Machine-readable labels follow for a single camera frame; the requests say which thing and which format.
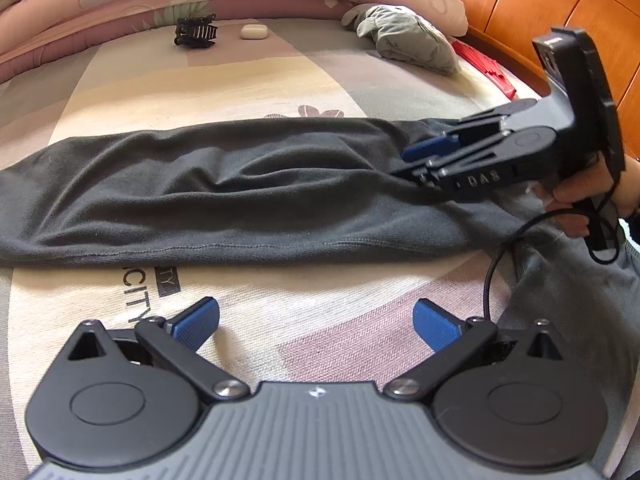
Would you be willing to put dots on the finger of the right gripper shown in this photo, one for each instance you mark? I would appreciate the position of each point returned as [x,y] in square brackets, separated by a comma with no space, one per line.
[450,135]
[474,168]

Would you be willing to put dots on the orange wooden headboard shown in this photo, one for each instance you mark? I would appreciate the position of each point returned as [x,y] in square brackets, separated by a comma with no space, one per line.
[504,30]

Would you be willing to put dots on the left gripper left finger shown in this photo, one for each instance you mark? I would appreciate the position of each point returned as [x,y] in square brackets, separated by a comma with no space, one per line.
[173,344]

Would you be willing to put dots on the person's right hand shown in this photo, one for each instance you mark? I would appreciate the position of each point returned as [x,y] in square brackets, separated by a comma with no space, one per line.
[589,183]

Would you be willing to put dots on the white earbud case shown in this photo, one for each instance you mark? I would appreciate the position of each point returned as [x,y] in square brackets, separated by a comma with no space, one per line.
[254,32]

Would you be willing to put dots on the grey bundled cloth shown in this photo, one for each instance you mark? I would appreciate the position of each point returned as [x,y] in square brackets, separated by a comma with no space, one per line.
[399,34]

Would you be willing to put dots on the dark grey sweatpants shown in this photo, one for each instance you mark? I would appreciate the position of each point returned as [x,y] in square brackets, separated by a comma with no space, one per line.
[313,249]

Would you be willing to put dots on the black hair claw clip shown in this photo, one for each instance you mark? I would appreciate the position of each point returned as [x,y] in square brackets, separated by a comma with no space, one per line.
[196,33]

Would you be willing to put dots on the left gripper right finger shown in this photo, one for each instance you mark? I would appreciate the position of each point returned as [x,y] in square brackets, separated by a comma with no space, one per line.
[455,343]

